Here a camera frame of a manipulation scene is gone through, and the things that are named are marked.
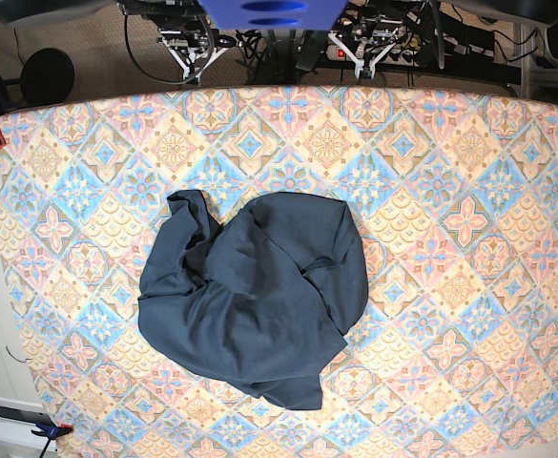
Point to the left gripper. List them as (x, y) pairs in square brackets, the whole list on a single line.
[(367, 28)]

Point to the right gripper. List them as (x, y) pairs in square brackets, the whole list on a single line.
[(193, 52)]

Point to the dark blue t-shirt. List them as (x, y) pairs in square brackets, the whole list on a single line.
[(262, 302)]

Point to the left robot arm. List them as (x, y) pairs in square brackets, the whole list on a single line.
[(421, 17)]

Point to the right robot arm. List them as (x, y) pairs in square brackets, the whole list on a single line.
[(166, 15)]

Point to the white power strip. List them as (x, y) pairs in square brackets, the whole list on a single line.
[(399, 48)]

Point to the black round stool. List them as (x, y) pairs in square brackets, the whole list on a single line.
[(47, 78)]

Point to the patterned colourful tablecloth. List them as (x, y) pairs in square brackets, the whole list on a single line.
[(456, 198)]

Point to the blue red clamp lower left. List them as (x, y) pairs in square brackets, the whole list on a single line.
[(45, 431)]

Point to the white floor outlet box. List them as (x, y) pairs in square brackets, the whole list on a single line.
[(17, 421)]

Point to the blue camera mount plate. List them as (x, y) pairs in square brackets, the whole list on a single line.
[(312, 15)]

